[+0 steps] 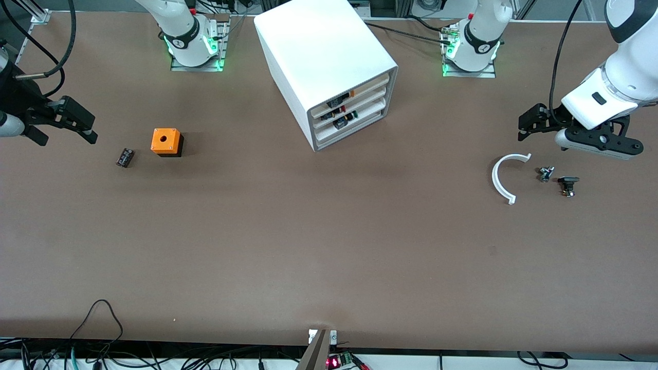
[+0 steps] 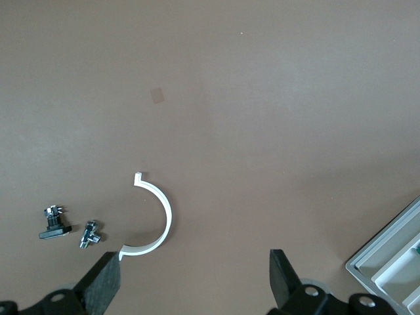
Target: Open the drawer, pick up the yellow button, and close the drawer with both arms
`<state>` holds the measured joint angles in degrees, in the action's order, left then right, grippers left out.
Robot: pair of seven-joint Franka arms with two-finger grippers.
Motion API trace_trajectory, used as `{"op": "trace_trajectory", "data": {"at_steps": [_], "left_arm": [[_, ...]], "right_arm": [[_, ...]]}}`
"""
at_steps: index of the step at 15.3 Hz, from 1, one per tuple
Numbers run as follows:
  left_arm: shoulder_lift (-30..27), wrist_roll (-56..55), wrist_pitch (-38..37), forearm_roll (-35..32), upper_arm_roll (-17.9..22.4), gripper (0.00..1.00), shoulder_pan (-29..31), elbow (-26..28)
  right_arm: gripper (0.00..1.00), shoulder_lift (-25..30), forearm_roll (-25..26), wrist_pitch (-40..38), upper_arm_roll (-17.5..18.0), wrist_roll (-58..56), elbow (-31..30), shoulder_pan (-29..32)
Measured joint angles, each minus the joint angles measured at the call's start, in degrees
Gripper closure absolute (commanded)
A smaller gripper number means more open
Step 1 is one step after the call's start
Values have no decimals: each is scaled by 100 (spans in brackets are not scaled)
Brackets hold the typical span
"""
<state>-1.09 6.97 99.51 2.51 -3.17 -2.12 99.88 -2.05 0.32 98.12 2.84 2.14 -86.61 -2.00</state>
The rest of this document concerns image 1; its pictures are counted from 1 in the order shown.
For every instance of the small metal switch part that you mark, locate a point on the small metal switch part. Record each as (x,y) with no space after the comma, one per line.
(545,174)

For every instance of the white curved plastic arc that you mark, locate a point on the white curved plastic arc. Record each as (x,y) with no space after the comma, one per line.
(494,178)

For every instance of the aluminium frame profile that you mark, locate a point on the aluminium frame profile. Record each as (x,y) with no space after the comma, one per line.
(41,17)

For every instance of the green push button switch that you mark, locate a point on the green push button switch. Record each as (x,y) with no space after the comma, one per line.
(342,122)

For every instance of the small black switch part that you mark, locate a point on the small black switch part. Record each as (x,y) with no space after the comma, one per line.
(568,181)

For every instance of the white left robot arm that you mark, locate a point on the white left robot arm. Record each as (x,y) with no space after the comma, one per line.
(627,77)

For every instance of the circuit board with red light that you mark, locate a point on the circuit board with red light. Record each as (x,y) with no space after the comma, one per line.
(334,362)

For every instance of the camera stand bar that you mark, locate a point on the camera stand bar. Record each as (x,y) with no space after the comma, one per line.
(316,354)

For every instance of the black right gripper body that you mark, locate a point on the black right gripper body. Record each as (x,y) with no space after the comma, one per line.
(19,97)

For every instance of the yellow push button switch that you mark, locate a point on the yellow push button switch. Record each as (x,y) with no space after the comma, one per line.
(336,101)

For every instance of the white drawer cabinet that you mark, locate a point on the white drawer cabinet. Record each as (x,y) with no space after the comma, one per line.
(318,46)

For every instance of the small white bracket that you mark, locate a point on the small white bracket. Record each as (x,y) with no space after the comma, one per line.
(312,336)

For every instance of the orange button enclosure box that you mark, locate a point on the orange button enclosure box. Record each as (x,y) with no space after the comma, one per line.
(164,140)

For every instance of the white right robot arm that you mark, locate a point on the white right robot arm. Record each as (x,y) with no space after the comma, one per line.
(185,31)

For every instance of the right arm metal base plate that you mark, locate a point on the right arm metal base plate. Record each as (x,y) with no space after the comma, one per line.
(223,41)

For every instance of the small black contact block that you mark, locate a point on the small black contact block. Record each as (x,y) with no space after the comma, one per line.
(125,158)

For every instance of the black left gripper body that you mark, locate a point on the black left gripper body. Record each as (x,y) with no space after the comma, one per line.
(554,116)

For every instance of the red push button switch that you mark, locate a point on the red push button switch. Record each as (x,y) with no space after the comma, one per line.
(334,113)

